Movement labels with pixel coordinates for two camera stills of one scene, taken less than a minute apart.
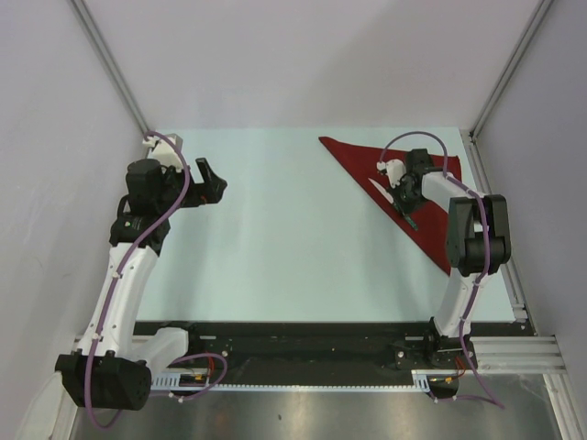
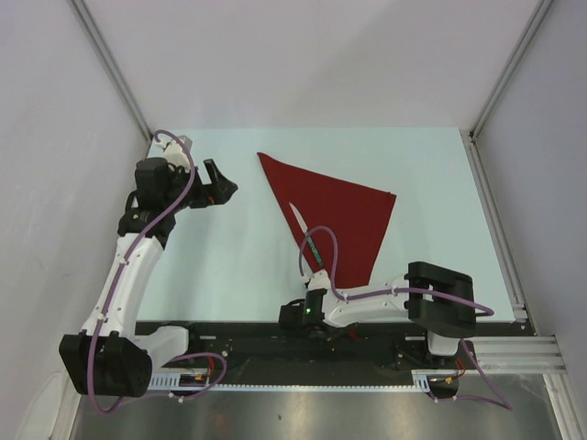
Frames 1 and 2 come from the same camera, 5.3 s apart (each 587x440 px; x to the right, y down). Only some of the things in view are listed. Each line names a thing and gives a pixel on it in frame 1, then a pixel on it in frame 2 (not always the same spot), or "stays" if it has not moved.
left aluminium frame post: (112, 62) stays
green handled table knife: (384, 192) -> (309, 238)
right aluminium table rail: (523, 353) stays
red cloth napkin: (437, 165) -> (356, 214)
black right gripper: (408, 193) -> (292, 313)
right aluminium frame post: (540, 11) stays
